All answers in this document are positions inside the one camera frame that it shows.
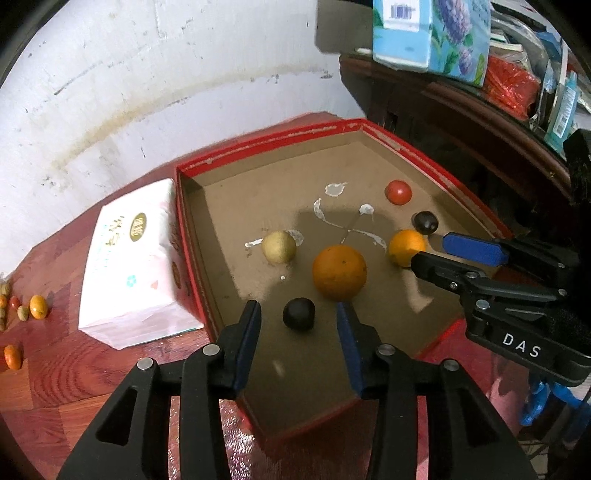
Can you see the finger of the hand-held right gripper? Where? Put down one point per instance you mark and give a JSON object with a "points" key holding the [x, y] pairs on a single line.
{"points": [[475, 248], [443, 270]]}

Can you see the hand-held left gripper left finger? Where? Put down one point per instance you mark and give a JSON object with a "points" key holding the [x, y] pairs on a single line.
{"points": [[249, 341]]}

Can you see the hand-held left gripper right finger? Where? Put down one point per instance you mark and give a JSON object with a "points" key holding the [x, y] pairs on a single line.
{"points": [[346, 341]]}

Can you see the yellow-orange orange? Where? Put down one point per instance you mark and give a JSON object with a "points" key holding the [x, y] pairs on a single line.
{"points": [[38, 306], [404, 247]]}

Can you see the dark plum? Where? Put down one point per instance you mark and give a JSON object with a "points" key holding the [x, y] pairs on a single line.
{"points": [[299, 314], [425, 222]]}

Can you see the red cardboard box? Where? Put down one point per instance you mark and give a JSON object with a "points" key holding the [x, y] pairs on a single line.
{"points": [[258, 281]]}

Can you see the large orange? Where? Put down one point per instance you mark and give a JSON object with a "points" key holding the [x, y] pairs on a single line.
{"points": [[339, 271]]}

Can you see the large red tomato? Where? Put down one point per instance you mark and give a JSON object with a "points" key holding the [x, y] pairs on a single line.
{"points": [[398, 192]]}

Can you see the large beige round fruit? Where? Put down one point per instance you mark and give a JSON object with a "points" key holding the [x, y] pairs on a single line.
{"points": [[279, 247]]}

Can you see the person's right hand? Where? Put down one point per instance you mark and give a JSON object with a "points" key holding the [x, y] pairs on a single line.
{"points": [[540, 404]]}

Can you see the dark wooden cabinet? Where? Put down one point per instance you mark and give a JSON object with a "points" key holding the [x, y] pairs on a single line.
{"points": [[461, 124]]}

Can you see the white pink tissue pack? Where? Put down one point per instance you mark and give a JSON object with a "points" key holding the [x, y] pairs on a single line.
{"points": [[134, 263]]}

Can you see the red shiny bag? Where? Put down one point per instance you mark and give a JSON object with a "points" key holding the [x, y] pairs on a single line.
{"points": [[510, 85]]}

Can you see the blue flowered package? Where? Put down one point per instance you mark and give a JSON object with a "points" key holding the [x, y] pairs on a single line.
{"points": [[429, 37]]}

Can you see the small beige round fruit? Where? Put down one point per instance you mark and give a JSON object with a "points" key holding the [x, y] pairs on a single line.
{"points": [[22, 313]]}

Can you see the deep orange mandarin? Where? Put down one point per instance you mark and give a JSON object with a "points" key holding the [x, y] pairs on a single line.
{"points": [[12, 357]]}

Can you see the clear bag of small fruit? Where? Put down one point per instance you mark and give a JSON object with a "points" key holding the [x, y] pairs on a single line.
{"points": [[3, 300]]}

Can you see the grey board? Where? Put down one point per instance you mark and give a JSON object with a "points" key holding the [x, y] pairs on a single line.
{"points": [[344, 25]]}

